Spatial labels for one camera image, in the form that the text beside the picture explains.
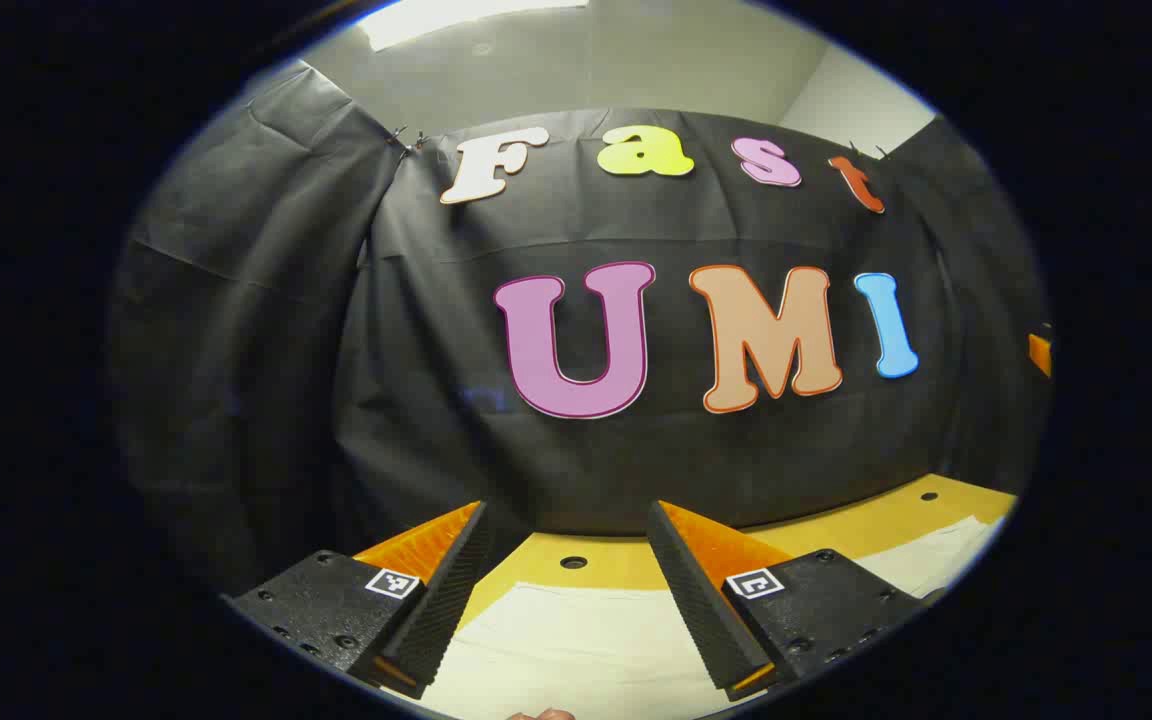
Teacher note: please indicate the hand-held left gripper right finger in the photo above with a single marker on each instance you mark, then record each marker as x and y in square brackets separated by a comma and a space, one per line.
[696, 600]

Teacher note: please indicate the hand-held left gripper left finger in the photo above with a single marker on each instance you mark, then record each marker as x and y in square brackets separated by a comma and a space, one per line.
[456, 580]

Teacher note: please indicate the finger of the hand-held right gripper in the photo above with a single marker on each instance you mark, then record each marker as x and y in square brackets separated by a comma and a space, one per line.
[1040, 352]

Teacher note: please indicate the white jeans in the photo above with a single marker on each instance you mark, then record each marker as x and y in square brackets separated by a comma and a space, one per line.
[576, 650]

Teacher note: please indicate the black backdrop cloth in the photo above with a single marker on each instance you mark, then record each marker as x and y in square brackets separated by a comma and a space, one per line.
[436, 400]

